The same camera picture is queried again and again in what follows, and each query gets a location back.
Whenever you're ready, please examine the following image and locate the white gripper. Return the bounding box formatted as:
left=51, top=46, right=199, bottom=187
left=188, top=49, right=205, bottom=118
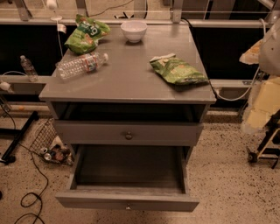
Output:
left=239, top=19, right=280, bottom=134

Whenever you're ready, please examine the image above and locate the wire basket with cans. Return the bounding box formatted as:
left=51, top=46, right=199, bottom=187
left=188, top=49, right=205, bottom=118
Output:
left=31, top=119, right=74, bottom=165

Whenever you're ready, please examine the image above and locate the white cable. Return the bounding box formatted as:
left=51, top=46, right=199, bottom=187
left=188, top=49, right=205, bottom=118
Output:
left=55, top=17, right=67, bottom=58
left=213, top=17, right=268, bottom=102

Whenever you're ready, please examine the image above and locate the green jalapeno chip bag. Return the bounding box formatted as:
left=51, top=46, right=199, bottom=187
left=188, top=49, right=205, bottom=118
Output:
left=150, top=53, right=208, bottom=85

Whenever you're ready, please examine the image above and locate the black stand leg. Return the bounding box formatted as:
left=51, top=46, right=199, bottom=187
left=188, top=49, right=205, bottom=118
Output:
left=0, top=111, right=39, bottom=165

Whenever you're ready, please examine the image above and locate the white cable right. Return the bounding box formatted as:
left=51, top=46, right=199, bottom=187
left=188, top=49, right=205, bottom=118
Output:
left=213, top=17, right=268, bottom=102

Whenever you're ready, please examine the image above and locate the small water bottle on ledge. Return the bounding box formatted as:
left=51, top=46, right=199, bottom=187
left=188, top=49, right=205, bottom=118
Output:
left=20, top=55, right=38, bottom=82

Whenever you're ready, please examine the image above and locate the wheeled cart base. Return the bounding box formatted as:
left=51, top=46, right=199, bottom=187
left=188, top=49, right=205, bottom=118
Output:
left=247, top=110, right=280, bottom=169

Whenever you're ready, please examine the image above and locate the white cable left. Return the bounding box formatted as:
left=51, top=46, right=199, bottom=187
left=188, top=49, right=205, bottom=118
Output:
left=55, top=17, right=67, bottom=58

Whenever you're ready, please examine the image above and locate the open grey lower drawer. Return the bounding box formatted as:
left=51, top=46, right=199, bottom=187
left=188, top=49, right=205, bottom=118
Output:
left=56, top=145, right=199, bottom=212

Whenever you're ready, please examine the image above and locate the white ceramic bowl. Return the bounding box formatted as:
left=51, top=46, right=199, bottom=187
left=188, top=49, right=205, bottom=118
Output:
left=121, top=20, right=147, bottom=43

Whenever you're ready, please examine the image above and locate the green chip bag rear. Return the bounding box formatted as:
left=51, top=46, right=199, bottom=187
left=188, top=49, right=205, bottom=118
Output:
left=65, top=14, right=110, bottom=54

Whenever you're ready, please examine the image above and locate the grey wooden drawer cabinet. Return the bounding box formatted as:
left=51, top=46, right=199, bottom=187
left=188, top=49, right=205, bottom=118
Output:
left=38, top=24, right=217, bottom=213

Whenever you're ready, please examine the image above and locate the black floor cable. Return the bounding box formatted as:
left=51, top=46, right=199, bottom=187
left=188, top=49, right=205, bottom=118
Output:
left=0, top=103, right=50, bottom=224

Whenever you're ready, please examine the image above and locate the clear plastic water bottle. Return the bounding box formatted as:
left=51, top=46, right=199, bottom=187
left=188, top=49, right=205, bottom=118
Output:
left=56, top=52, right=109, bottom=81

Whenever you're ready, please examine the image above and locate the closed grey upper drawer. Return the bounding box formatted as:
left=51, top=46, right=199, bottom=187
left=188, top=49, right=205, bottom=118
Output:
left=54, top=120, right=203, bottom=146

